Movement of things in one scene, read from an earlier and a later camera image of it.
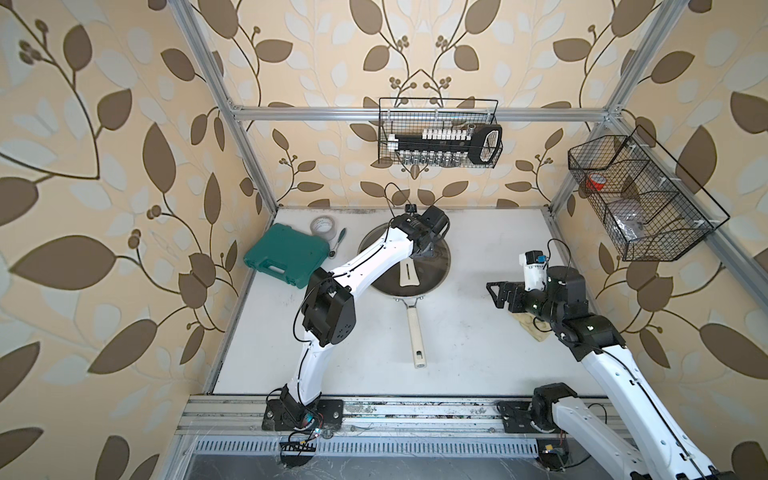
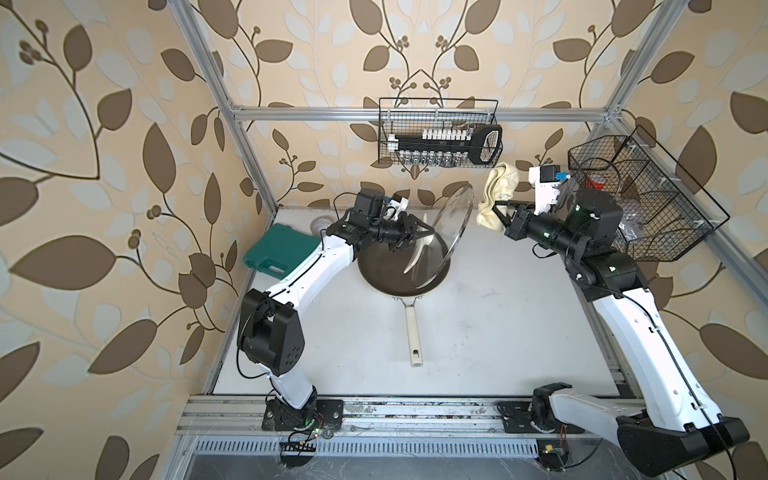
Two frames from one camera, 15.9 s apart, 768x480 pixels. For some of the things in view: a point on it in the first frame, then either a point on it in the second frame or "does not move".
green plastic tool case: (288, 253) does not move
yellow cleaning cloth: (535, 326) -> (502, 185)
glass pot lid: (415, 277) -> (440, 242)
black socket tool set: (449, 146) does not move
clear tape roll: (323, 226) does not move
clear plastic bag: (630, 224) does not move
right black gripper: (518, 291) -> (518, 224)
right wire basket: (654, 209) does not move
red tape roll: (596, 181) does not move
